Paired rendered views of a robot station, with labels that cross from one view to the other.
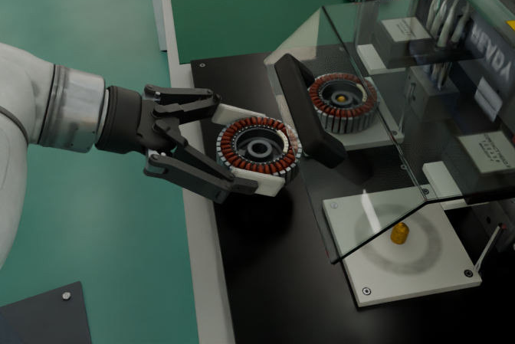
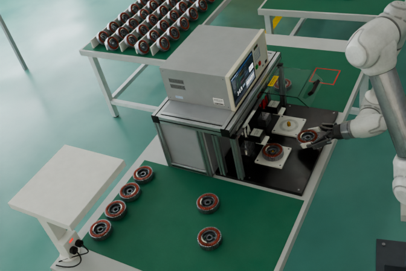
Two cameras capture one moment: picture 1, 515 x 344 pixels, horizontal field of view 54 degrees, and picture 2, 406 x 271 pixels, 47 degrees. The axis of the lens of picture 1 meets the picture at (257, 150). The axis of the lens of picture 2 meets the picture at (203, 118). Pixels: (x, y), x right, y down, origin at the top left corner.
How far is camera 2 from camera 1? 254 cm
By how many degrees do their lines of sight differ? 86
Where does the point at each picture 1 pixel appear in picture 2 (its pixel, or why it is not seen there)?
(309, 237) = not seen: hidden behind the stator
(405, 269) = (293, 120)
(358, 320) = (308, 119)
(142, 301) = not seen: outside the picture
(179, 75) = (307, 195)
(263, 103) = (290, 168)
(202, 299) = not seen: hidden behind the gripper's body
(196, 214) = (327, 151)
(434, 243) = (283, 122)
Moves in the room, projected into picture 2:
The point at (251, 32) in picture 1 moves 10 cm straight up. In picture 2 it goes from (268, 204) to (266, 191)
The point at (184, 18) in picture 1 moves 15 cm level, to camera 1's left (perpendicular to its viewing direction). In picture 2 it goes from (288, 224) to (318, 238)
